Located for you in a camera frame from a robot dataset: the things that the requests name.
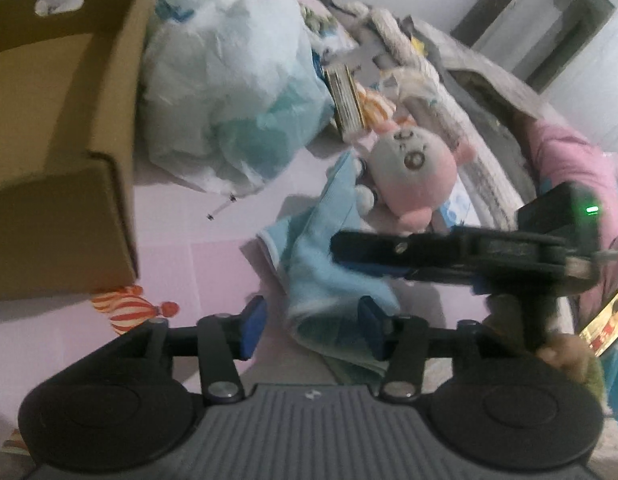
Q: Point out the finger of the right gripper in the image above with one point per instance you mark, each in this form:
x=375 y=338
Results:
x=427 y=257

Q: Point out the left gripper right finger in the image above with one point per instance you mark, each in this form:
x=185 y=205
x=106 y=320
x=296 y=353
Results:
x=400 y=341

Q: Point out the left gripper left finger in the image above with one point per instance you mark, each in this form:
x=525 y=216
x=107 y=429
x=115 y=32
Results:
x=223 y=339

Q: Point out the blue white medicine box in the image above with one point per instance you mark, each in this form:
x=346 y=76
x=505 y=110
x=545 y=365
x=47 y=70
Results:
x=458 y=210

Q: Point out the pink plush toy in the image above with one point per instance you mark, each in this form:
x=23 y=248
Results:
x=410 y=170

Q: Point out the blue checkered towel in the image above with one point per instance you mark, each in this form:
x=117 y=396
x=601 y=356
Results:
x=321 y=306

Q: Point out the gold tissue pack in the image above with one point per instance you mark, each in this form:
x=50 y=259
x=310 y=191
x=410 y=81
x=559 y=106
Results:
x=348 y=111

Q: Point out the orange striped cloth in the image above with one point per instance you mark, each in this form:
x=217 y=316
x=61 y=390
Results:
x=375 y=107

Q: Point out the blue white tissue pack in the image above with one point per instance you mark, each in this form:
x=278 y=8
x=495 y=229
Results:
x=326 y=34

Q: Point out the person's right hand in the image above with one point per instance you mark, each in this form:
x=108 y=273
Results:
x=567 y=353

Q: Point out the pink pillow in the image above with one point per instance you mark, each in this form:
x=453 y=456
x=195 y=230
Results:
x=560 y=153

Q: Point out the dark grey bed sheet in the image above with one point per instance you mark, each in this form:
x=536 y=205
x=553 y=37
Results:
x=491 y=96

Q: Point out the large white plastic bag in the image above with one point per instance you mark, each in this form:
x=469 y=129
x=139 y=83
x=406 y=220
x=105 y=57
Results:
x=229 y=91

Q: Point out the brown cardboard box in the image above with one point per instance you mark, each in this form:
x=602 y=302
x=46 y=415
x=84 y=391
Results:
x=68 y=80

